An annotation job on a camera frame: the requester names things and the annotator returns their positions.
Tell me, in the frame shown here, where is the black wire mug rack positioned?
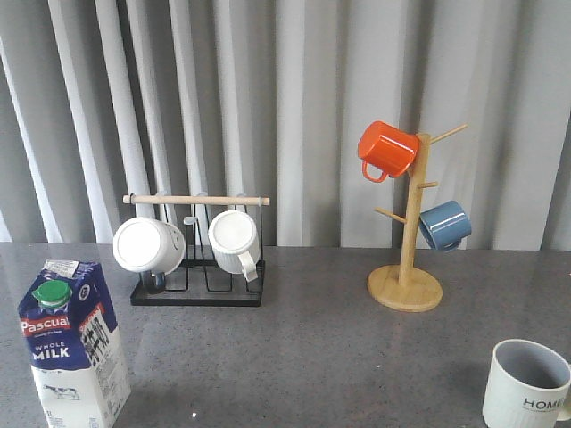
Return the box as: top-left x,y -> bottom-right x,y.
123,193 -> 270,307

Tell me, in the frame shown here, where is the blue enamel mug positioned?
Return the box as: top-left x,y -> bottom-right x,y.
418,201 -> 472,251

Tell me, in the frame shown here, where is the wooden mug tree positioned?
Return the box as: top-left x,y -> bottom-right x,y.
367,124 -> 468,312

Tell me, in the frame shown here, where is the orange enamel mug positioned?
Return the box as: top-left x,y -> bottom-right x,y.
358,121 -> 420,183

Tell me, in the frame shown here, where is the white ribbed mug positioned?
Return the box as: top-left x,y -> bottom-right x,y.
208,210 -> 261,282

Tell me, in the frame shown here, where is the white smiley mug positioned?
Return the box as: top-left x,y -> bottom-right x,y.
112,217 -> 186,294

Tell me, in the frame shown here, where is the Pascual whole milk carton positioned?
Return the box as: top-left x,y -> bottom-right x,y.
18,259 -> 130,427

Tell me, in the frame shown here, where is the grey curtain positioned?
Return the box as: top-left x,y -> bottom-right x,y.
1,1 -> 570,251

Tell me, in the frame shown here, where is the white HOME mug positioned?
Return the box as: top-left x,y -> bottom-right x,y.
482,339 -> 570,427

